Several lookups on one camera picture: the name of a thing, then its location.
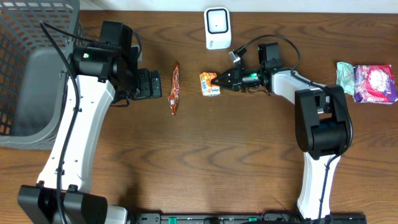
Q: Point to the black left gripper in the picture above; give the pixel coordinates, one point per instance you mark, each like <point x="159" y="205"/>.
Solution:
<point x="155" y="84"/>

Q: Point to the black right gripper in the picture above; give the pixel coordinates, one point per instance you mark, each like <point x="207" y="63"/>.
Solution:
<point x="235" y="79"/>

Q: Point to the small orange carton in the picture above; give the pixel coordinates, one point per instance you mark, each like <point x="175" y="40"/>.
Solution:
<point x="207" y="88"/>

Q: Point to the orange red snack sachet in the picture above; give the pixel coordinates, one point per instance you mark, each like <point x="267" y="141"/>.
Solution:
<point x="174" y="94"/>

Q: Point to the teal snack wrapper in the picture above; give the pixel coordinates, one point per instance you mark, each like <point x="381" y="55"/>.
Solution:
<point x="345" y="77"/>

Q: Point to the red purple snack packet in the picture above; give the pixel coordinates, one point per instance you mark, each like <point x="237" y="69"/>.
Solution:
<point x="374" y="84"/>

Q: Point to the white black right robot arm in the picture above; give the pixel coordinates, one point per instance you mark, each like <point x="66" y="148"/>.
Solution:
<point x="323" y="127"/>

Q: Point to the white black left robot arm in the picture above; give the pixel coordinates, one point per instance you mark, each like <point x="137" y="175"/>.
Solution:
<point x="99" y="75"/>

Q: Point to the white barcode scanner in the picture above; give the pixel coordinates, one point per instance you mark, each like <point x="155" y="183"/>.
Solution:
<point x="217" y="28"/>

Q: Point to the grey plastic mesh basket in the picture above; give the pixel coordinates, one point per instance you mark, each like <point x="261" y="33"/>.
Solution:
<point x="33" y="76"/>

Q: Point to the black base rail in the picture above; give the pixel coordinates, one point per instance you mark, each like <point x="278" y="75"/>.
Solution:
<point x="269" y="217"/>

